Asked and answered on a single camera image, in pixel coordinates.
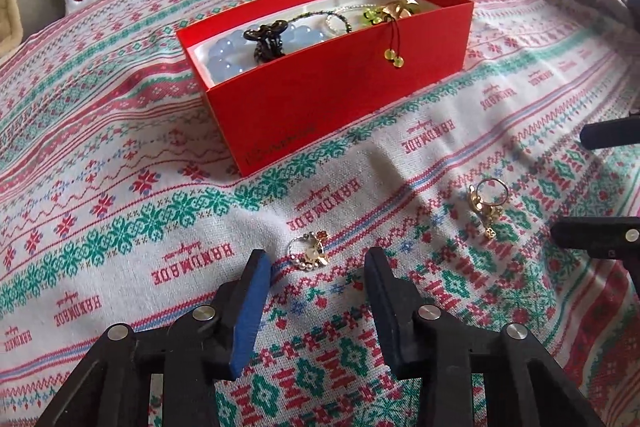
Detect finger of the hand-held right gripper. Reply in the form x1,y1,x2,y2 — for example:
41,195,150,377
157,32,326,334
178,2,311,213
551,216,640,260
580,117,640,151

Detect patterned knit-print tablecloth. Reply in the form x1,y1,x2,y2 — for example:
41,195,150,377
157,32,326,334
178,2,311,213
0,0,640,427

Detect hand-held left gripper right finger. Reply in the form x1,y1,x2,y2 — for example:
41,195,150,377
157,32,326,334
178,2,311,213
364,247,608,427

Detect red cardboard box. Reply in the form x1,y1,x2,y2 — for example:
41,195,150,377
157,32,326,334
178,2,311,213
176,0,475,178

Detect dark hair claw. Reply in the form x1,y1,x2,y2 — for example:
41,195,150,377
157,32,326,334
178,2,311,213
243,19,288,60

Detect large rhinestone hoop bracelet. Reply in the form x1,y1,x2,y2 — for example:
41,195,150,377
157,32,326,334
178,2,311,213
292,8,353,30

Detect green bead bracelet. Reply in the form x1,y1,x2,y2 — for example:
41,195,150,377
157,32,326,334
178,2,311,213
361,6,407,68

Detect gold pearl ring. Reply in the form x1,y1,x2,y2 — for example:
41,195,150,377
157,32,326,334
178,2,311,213
287,231,331,268

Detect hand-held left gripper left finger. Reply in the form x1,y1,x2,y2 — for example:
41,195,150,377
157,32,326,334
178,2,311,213
35,249,273,427

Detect small rhinestone hoop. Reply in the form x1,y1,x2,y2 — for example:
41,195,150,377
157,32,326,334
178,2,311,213
325,13,352,36

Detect blue bead bracelet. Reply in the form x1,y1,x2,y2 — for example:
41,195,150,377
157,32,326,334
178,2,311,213
206,19,326,84

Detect gold charm ring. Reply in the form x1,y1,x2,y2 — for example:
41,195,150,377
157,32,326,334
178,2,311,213
467,178,511,240

